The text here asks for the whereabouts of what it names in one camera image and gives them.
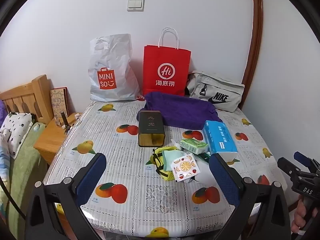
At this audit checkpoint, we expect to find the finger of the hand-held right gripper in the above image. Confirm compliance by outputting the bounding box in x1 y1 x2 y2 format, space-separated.
277 157 304 180
294 151 320 172

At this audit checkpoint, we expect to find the fruit-print sachet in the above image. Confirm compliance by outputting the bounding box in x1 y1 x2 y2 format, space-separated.
170 153 201 182

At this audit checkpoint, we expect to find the green sachet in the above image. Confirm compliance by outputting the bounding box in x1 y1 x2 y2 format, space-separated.
197 152 213 165

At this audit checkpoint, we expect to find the purple plush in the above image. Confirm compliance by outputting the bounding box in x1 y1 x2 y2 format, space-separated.
0 100 8 128

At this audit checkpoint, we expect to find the wooden nightstand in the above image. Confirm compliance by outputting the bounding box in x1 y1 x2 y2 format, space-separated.
33 112 83 165

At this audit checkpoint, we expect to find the patterned brown box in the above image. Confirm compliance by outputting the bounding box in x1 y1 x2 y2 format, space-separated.
50 87 69 118

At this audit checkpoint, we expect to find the dark tea tin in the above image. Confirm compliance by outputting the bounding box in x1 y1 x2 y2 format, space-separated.
138 110 164 147

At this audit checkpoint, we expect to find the green blanket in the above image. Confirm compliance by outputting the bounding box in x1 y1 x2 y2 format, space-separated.
0 122 48 217

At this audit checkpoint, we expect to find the white plastic shopping bag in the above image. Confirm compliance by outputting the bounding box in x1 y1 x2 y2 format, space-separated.
87 33 140 102

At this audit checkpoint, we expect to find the grey waist bag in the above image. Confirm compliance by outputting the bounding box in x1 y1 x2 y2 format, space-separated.
186 70 245 112

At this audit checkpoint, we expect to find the colourful bedding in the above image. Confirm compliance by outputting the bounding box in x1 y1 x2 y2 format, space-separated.
0 137 13 183

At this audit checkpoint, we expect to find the wooden headboard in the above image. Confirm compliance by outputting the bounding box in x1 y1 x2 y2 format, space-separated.
0 74 54 125

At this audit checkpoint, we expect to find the person's right hand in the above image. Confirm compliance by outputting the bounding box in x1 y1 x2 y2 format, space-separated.
291 195 312 233

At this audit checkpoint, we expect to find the blue tissue pack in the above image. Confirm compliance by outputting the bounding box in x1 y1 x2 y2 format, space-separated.
202 120 239 163

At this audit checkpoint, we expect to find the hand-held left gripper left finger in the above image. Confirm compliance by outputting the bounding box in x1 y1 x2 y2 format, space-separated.
25 152 108 240

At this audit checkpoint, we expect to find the white light switch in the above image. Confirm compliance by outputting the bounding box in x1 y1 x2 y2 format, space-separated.
127 0 145 12

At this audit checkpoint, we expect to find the green tissue packet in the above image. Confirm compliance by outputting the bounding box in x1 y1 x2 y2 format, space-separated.
179 139 209 155

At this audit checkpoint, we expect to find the white plastic packet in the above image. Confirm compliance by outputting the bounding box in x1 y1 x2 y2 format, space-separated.
172 141 186 153

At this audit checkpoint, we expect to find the black cable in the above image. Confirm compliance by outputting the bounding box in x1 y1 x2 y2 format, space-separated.
0 175 27 220

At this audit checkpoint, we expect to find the red paper bag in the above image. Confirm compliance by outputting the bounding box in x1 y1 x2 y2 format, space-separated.
142 27 192 97

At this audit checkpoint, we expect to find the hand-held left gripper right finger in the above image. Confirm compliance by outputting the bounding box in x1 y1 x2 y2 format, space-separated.
209 153 292 240

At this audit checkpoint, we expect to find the pale teal cloth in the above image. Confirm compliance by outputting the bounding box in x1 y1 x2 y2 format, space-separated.
162 150 184 172

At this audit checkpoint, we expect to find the purple cloth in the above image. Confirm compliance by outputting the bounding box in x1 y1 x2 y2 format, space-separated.
136 92 223 130

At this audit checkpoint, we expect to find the polka dot pillow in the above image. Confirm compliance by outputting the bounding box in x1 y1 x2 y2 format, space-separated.
0 112 36 159

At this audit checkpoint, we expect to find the fruit-print tablecloth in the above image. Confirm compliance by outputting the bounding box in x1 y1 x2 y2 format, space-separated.
43 97 290 238

